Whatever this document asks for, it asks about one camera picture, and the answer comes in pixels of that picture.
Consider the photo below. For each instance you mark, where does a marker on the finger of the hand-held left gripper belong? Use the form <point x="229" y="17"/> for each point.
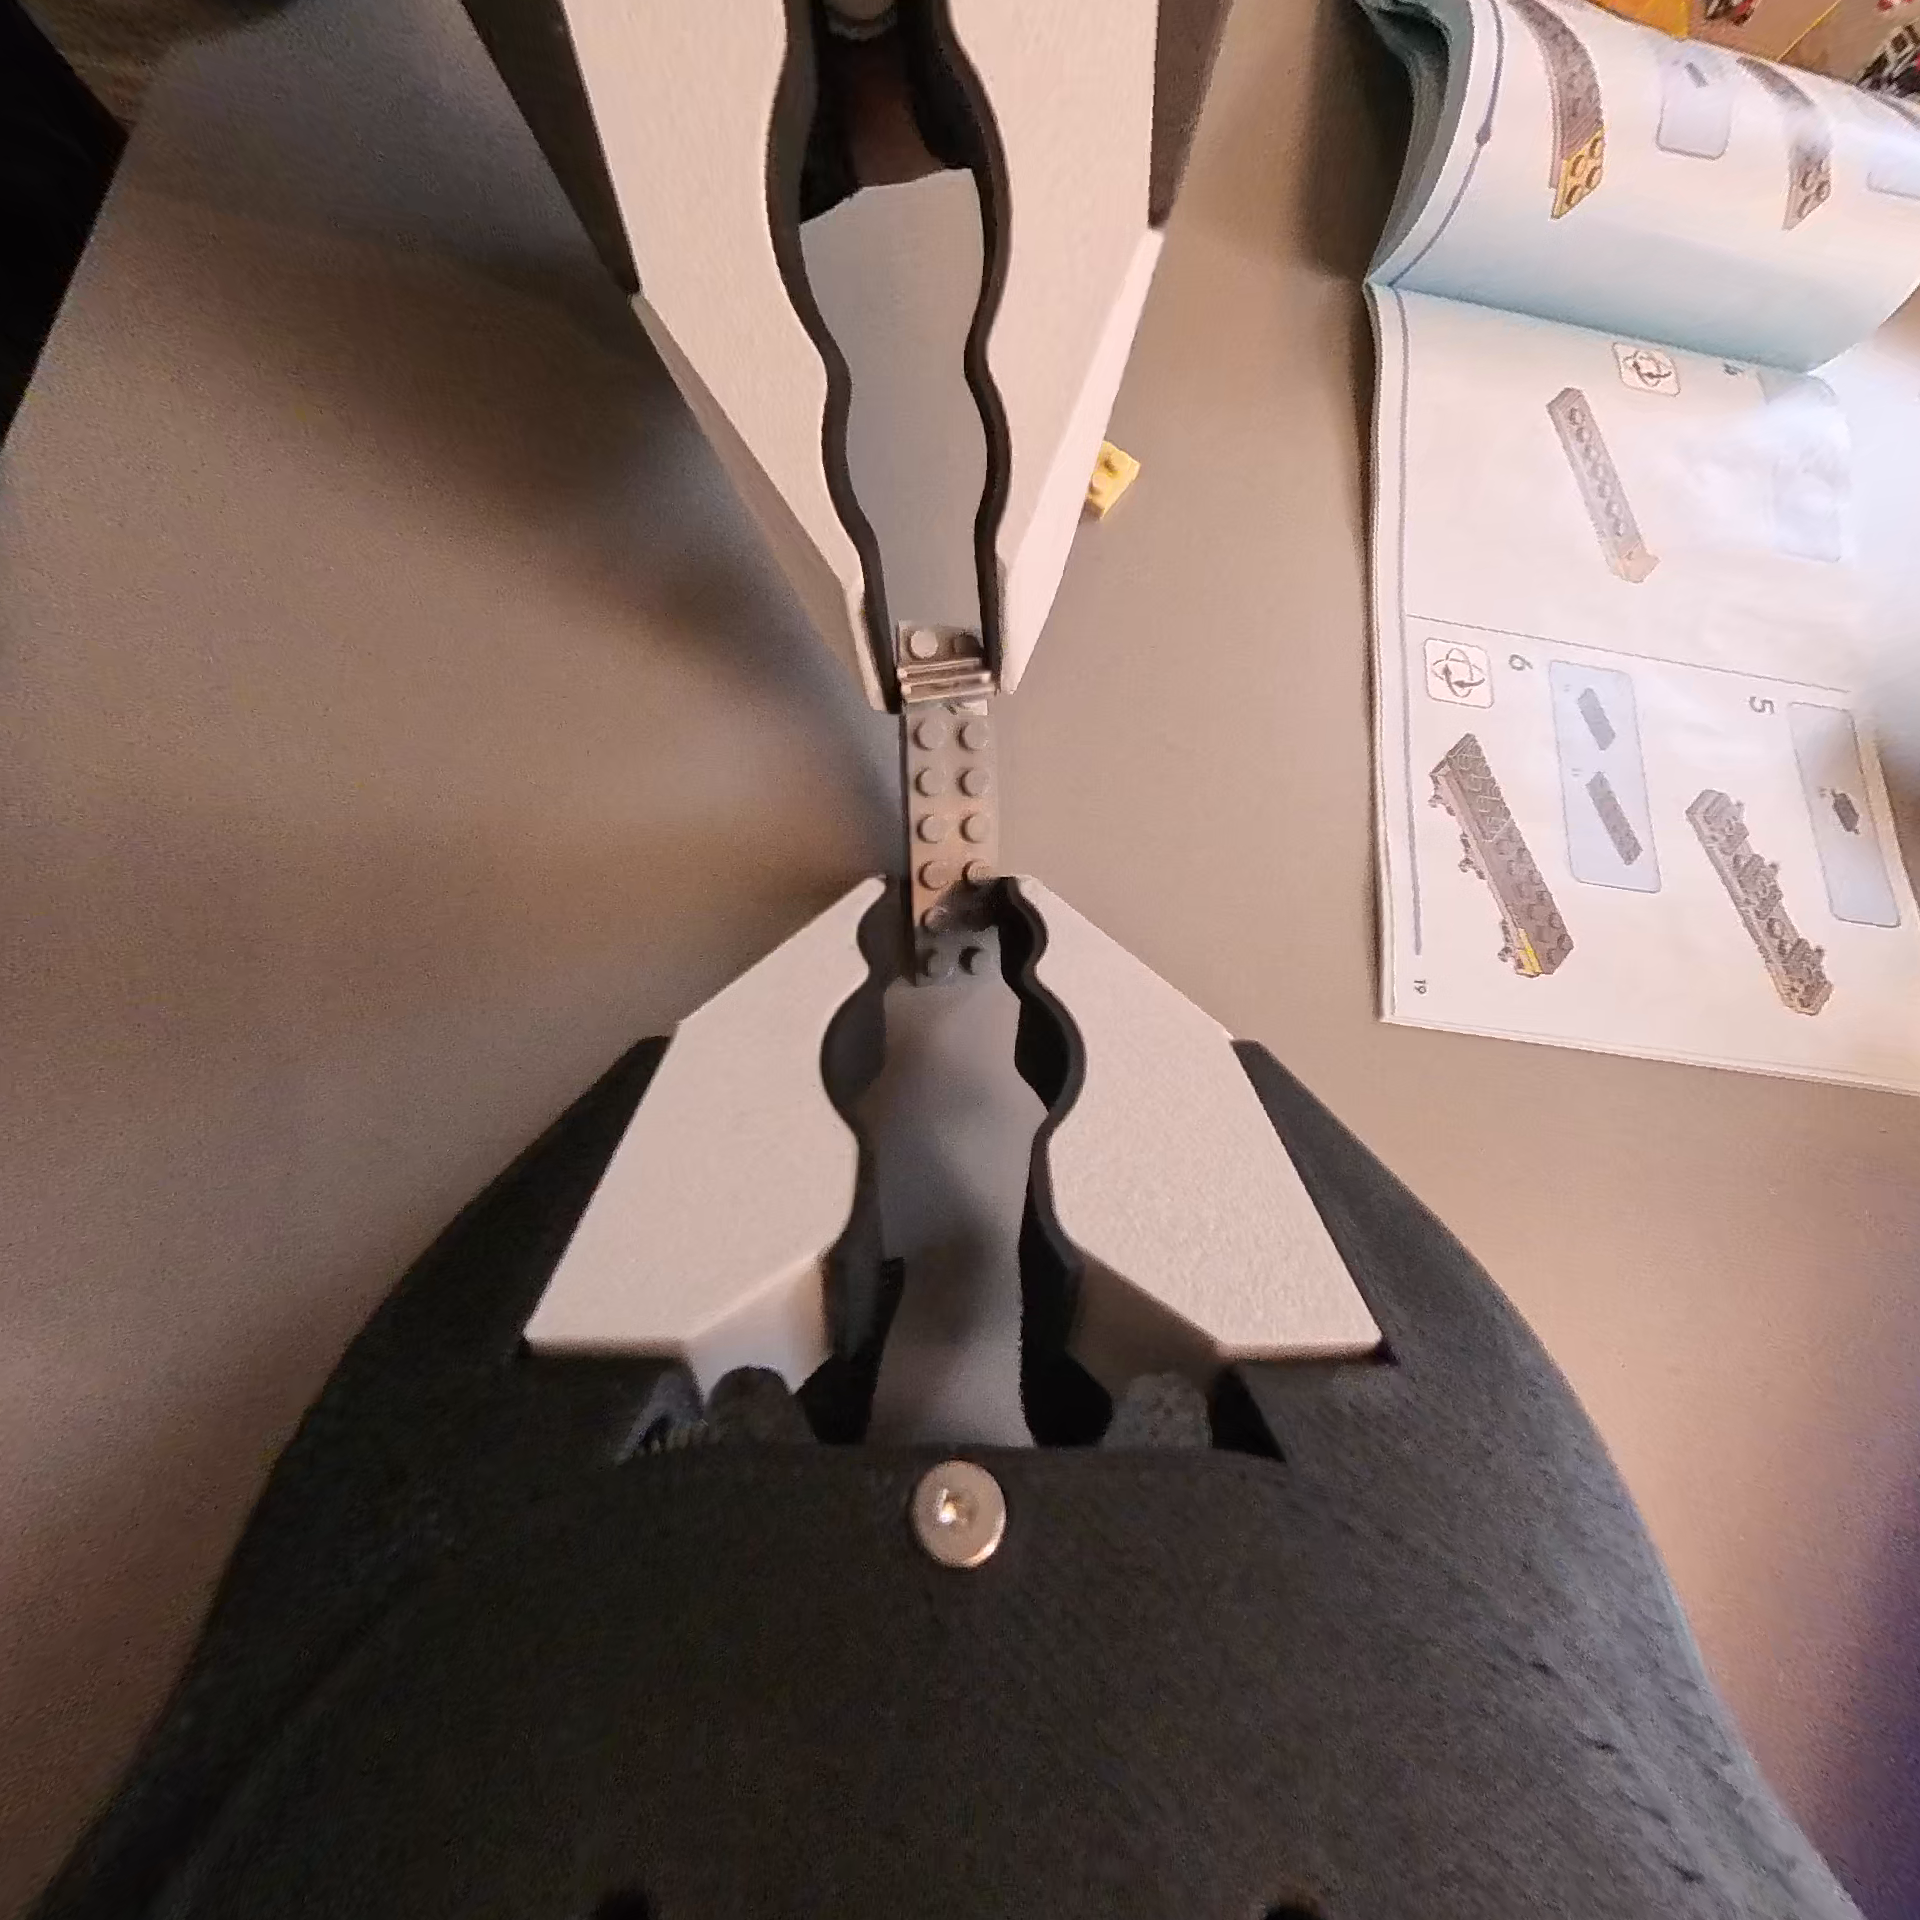
<point x="702" y="179"/>
<point x="1073" y="179"/>

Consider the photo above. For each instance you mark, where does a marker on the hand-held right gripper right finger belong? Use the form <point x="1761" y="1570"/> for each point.
<point x="1202" y="1184"/>

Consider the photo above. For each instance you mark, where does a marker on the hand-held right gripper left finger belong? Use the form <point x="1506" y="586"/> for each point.
<point x="702" y="1184"/>

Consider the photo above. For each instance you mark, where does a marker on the small yellow brick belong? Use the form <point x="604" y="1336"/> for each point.
<point x="1113" y="483"/>

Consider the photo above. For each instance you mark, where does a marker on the long grey plate brick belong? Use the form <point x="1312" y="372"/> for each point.
<point x="946" y="795"/>

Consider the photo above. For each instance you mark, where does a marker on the small grey grille brick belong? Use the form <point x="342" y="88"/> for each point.
<point x="942" y="660"/>

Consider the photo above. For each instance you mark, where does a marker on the grey desk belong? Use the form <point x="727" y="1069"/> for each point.
<point x="375" y="750"/>

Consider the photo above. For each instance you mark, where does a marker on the brick instruction booklet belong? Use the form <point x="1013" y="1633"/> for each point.
<point x="1617" y="600"/>

